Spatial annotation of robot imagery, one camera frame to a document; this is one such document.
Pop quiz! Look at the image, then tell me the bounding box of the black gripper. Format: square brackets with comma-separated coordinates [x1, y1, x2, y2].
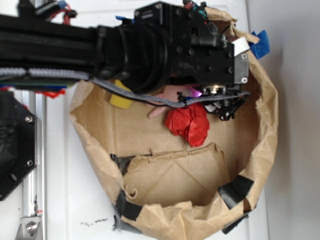
[134, 1, 249, 95]

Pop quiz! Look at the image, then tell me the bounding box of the pink plush bunny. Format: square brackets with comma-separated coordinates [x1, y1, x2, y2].
[147, 84, 201, 119]

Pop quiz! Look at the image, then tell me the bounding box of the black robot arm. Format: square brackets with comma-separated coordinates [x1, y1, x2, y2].
[0, 0, 249, 94]

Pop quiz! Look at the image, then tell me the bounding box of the blue masking tape strip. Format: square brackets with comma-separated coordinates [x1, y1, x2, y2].
[249, 30, 271, 60]

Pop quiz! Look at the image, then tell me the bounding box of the red crumpled paper ball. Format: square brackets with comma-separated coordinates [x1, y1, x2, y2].
[164, 103, 210, 147]

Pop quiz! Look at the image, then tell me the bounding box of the yellow sponge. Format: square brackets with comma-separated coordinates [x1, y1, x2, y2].
[109, 79, 133, 109]

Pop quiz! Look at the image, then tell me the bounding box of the brown paper bag tray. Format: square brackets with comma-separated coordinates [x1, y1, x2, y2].
[68, 6, 279, 240]

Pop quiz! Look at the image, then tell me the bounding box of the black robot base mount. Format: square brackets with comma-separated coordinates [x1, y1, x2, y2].
[0, 91, 35, 201]

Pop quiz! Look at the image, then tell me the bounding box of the aluminium extrusion rail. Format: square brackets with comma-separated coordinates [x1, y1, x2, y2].
[22, 91, 47, 240]

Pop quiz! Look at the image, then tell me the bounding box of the metal corner bracket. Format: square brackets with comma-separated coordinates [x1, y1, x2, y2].
[15, 216, 43, 240]

